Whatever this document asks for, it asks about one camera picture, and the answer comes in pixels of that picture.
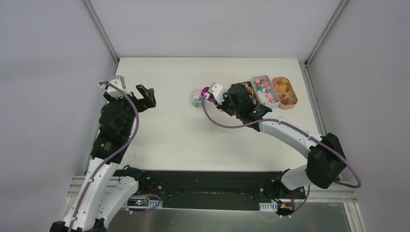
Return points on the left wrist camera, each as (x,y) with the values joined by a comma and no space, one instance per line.
(119,82)

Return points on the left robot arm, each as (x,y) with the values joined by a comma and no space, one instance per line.
(119,122)

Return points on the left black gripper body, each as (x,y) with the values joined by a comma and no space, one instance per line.
(139,99)

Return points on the right aluminium rail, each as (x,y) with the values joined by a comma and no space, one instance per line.
(334,194)

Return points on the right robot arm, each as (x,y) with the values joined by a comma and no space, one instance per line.
(325,158)

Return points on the right white cable duct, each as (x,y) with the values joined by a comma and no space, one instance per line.
(268,207)

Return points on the left aluminium rail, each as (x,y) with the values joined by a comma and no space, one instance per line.
(76,185)

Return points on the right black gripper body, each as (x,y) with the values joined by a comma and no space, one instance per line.
(226,105)

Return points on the white box of colourful candies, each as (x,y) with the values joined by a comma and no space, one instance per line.
(265,91)

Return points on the magenta plastic scoop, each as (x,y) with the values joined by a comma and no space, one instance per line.
(206,95)

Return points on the left aluminium frame post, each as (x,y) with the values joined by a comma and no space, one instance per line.
(93,15)

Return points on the orange tray of gummies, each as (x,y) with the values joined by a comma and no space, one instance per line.
(286,93)

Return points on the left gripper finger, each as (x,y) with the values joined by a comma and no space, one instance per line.
(150,101)
(145,91)

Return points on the aluminium rail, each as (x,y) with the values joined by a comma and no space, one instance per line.
(334,194)
(76,185)

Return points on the gold tin of lollipops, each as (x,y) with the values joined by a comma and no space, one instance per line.
(250,90)

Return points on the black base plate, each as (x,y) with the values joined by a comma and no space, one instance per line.
(211,190)

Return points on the clear plastic jar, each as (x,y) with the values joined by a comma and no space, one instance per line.
(197,97)

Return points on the aluminium frame post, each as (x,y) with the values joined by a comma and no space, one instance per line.
(340,8)
(93,15)

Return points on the right aluminium frame post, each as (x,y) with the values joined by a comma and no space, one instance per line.
(340,8)

